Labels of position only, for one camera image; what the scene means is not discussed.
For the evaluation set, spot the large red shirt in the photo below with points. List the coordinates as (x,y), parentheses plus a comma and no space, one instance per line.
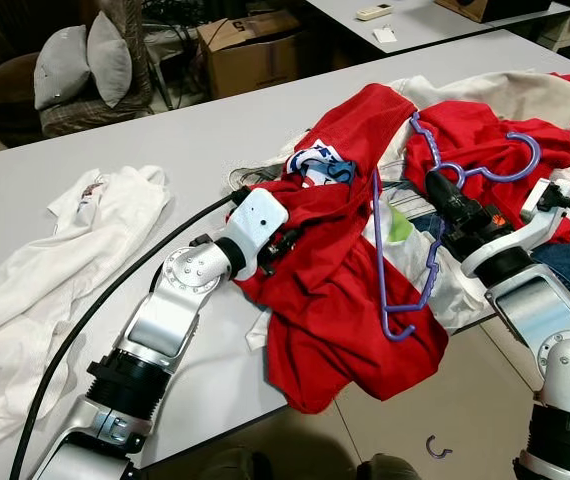
(325,320)

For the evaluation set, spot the white remote control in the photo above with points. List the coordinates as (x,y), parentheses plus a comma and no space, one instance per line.
(373,12)

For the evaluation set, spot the white blue printed garment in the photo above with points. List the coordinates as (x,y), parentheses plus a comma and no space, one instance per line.
(315,160)

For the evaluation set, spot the crumpled red garment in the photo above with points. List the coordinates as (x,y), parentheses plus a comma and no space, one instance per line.
(475,125)

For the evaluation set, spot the grey left robot foot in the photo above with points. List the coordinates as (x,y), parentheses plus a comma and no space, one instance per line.
(233,465)

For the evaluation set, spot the purple plastic hanger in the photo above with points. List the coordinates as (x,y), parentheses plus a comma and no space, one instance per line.
(538,152)

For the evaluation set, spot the flat brown cardboard box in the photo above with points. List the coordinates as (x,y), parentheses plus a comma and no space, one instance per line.
(495,8)

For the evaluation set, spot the plain white T-shirt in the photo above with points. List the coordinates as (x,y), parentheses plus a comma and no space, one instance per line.
(55,270)

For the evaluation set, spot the brown wicker chair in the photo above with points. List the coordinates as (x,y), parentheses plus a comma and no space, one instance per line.
(95,118)

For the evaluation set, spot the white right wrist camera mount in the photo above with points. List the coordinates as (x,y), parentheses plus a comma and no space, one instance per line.
(525,235)

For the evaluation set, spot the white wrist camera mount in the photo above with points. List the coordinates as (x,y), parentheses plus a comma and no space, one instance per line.
(257,220)
(525,235)

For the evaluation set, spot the grey robot foot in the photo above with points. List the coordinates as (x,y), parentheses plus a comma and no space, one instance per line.
(233,465)
(385,468)

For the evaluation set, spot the grey cushion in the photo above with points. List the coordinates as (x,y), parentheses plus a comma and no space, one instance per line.
(111,60)
(62,70)

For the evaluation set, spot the small purple hook piece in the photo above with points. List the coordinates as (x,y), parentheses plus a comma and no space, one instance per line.
(437,456)

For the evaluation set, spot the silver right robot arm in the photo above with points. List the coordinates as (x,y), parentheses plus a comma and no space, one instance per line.
(540,315)

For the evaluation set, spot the small white paper packet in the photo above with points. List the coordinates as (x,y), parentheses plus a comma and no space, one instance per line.
(384,35)

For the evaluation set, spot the cream white garment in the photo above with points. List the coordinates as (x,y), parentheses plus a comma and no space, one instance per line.
(495,88)

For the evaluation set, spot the white shirt green print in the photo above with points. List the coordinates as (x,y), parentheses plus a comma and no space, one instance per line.
(460,290)

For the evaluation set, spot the grey right robot foot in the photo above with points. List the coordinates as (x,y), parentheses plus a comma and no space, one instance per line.
(385,468)

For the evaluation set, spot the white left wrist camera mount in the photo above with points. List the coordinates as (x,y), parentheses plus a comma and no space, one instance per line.
(257,220)

